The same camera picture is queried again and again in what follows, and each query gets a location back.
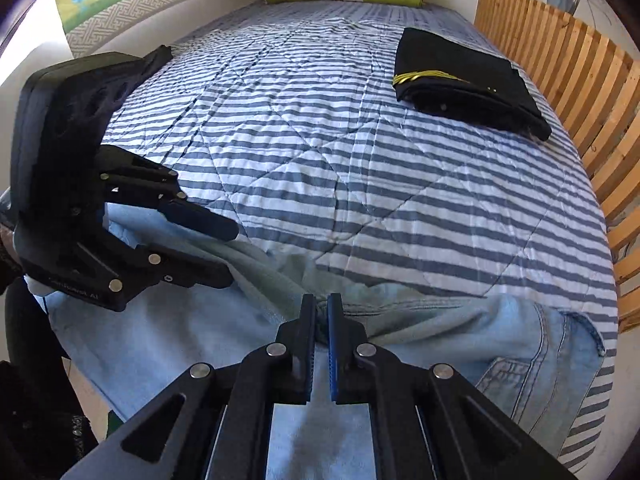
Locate person's black sweater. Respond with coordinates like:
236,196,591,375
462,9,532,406
0,280,101,480

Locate blue white striped quilt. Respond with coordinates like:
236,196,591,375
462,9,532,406
102,0,621,461

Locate light blue jeans pants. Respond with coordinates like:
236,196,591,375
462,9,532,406
22,200,607,480

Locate dark clothing pile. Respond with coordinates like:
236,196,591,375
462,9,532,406
130,45,173,91

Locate folded black pants yellow stripe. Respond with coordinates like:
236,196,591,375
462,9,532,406
392,27,552,142

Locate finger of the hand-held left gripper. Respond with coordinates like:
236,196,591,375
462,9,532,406
72,145,240,242
75,242,233,311

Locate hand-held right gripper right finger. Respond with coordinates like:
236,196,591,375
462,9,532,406
326,292,581,480

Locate wooden slatted bed rail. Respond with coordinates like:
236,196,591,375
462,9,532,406
472,0,640,333

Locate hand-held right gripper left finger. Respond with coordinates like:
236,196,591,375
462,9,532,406
60,292,318,480

